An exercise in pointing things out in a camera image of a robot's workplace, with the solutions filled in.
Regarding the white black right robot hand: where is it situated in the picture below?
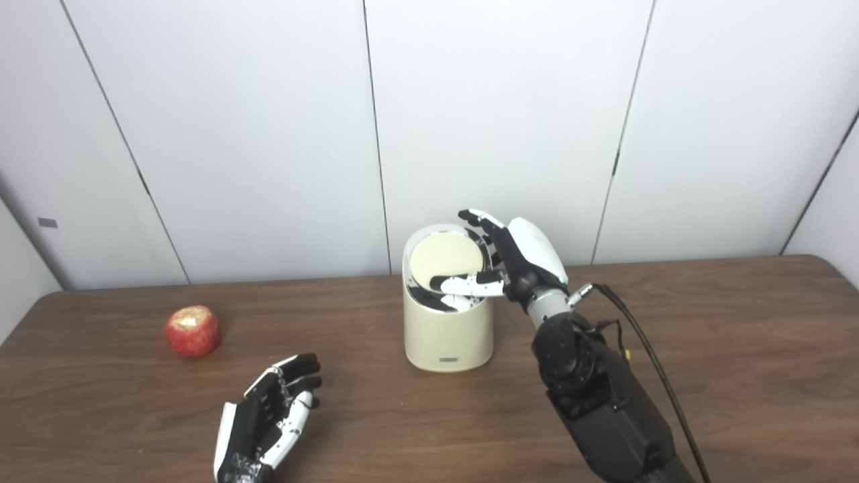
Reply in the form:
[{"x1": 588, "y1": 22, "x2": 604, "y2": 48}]
[{"x1": 429, "y1": 209, "x2": 570, "y2": 313}]

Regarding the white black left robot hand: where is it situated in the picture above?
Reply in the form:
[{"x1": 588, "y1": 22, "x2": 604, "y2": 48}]
[{"x1": 213, "y1": 354, "x2": 323, "y2": 483}]

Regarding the round cream bin lid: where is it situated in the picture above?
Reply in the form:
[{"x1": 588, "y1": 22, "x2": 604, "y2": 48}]
[{"x1": 410, "y1": 231, "x2": 484, "y2": 292}]

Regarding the red apple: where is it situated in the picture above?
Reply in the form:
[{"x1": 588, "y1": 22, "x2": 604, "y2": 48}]
[{"x1": 165, "y1": 305, "x2": 221, "y2": 358}]

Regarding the cream-colored bin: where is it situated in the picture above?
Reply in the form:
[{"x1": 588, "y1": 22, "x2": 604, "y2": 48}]
[{"x1": 402, "y1": 224, "x2": 495, "y2": 373}]

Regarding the thin wire with yellow connector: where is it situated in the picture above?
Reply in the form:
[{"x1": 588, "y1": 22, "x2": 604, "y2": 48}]
[{"x1": 591, "y1": 321, "x2": 631, "y2": 363}]

